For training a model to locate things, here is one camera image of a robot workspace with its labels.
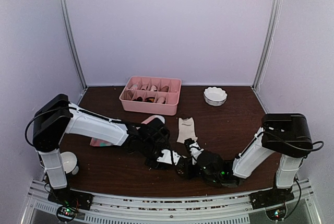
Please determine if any beige sock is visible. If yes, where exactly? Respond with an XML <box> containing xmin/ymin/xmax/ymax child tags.
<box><xmin>176</xmin><ymin>117</ymin><xmax>198</xmax><ymax>144</ymax></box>

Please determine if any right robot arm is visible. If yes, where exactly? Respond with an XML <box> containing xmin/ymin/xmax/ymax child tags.
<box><xmin>176</xmin><ymin>113</ymin><xmax>324</xmax><ymax>204</ymax></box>

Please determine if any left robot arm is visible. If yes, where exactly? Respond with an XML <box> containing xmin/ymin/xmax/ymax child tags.
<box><xmin>25</xmin><ymin>93</ymin><xmax>184</xmax><ymax>205</ymax></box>

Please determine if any white scalloped bowl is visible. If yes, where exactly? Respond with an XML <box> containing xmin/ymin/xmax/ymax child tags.
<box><xmin>204</xmin><ymin>87</ymin><xmax>228</xmax><ymax>107</ymax></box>

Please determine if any pink divided organizer box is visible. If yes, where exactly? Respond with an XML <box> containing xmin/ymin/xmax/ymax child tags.
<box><xmin>119</xmin><ymin>76</ymin><xmax>182</xmax><ymax>116</ymax></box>

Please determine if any pink patterned sock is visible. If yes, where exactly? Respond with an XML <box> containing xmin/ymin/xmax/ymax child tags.
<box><xmin>89</xmin><ymin>114</ymin><xmax>166</xmax><ymax>148</ymax></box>

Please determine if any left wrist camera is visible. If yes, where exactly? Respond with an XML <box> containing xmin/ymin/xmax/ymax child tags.
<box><xmin>157</xmin><ymin>149</ymin><xmax>181</xmax><ymax>165</ymax></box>

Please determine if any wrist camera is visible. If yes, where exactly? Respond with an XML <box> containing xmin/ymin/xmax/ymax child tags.
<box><xmin>157</xmin><ymin>149</ymin><xmax>181</xmax><ymax>165</ymax></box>
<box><xmin>189</xmin><ymin>142</ymin><xmax>204</xmax><ymax>161</ymax></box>

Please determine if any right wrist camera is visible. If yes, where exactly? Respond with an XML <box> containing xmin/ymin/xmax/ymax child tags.
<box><xmin>189</xmin><ymin>142</ymin><xmax>204</xmax><ymax>161</ymax></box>

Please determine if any aluminium front rail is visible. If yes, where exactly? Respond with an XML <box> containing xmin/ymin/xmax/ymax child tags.
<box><xmin>20</xmin><ymin>179</ymin><xmax>321</xmax><ymax>224</ymax></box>

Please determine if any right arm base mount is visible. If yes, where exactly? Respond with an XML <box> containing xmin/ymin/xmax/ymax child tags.
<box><xmin>249</xmin><ymin>188</ymin><xmax>294</xmax><ymax>209</ymax></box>

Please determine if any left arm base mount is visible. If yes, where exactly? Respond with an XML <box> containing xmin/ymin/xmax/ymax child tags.
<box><xmin>47</xmin><ymin>187</ymin><xmax>93</xmax><ymax>210</ymax></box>

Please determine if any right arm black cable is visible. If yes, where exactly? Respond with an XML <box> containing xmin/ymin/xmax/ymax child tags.
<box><xmin>263</xmin><ymin>126</ymin><xmax>325</xmax><ymax>154</ymax></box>

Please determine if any right aluminium corner post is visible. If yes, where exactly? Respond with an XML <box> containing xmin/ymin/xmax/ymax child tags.
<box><xmin>253</xmin><ymin>0</ymin><xmax>282</xmax><ymax>92</ymax></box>

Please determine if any aluminium corner post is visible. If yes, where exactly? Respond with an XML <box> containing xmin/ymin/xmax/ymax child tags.
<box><xmin>59</xmin><ymin>0</ymin><xmax>88</xmax><ymax>90</ymax></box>
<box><xmin>253</xmin><ymin>0</ymin><xmax>282</xmax><ymax>92</ymax></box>

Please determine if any left aluminium corner post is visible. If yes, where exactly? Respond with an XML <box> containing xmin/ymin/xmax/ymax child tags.
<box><xmin>59</xmin><ymin>0</ymin><xmax>88</xmax><ymax>90</ymax></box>

